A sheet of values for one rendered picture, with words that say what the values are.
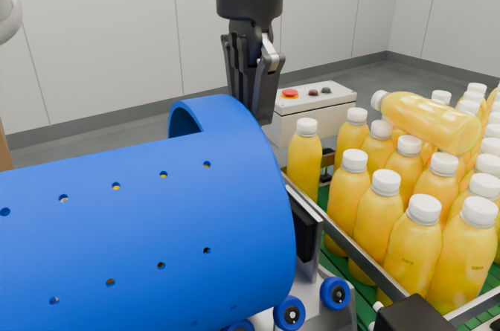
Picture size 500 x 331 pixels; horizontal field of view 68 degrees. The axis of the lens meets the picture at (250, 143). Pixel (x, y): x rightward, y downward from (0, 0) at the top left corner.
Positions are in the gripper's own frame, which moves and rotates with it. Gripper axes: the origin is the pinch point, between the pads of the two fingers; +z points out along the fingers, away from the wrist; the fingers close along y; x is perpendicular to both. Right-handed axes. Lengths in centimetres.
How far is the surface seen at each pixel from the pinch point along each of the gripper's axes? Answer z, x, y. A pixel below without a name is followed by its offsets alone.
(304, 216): 11.4, -6.6, -4.6
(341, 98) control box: 6.8, -33.1, 22.0
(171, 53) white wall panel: 60, -60, 285
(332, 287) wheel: 18.4, -6.8, -12.1
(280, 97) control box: 6.1, -20.2, 26.9
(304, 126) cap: 6.8, -17.7, 13.2
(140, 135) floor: 116, -19, 249
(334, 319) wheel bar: 23.6, -6.9, -13.4
